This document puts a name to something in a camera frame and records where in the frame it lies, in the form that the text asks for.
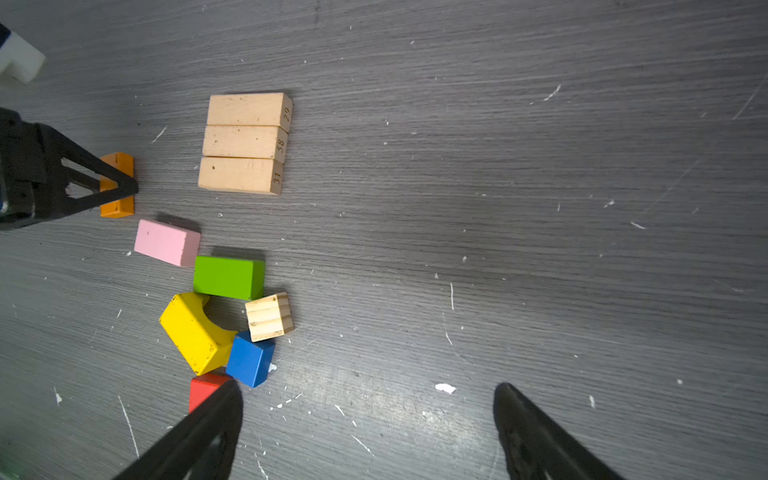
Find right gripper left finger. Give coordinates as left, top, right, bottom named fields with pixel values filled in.
left=116, top=380, right=243, bottom=479

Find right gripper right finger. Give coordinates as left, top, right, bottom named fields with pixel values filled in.
left=493, top=383, right=622, bottom=480

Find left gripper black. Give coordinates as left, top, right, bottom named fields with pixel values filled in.
left=1, top=108, right=139, bottom=231

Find orange wood block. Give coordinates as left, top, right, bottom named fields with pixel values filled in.
left=98, top=151, right=137, bottom=220

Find pink wood block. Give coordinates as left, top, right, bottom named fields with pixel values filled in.
left=133, top=219, right=201, bottom=268

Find yellow wood block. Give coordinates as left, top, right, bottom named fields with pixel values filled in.
left=159, top=292, right=237, bottom=376

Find green wood block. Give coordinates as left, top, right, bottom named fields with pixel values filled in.
left=193, top=256, right=266, bottom=301

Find natural wood block long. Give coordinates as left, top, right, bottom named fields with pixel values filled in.
left=207, top=92, right=293, bottom=133

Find natural wood block front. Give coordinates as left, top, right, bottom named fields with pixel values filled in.
left=198, top=157, right=284, bottom=195

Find red wood cube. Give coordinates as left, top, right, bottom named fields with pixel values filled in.
left=188, top=372, right=231, bottom=413

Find blue wood cube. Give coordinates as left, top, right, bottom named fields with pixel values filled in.
left=226, top=331, right=276, bottom=388

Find small natural wood cube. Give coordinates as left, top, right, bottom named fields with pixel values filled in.
left=245, top=292, right=295, bottom=342

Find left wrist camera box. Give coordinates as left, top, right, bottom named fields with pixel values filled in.
left=0, top=24, right=46, bottom=85

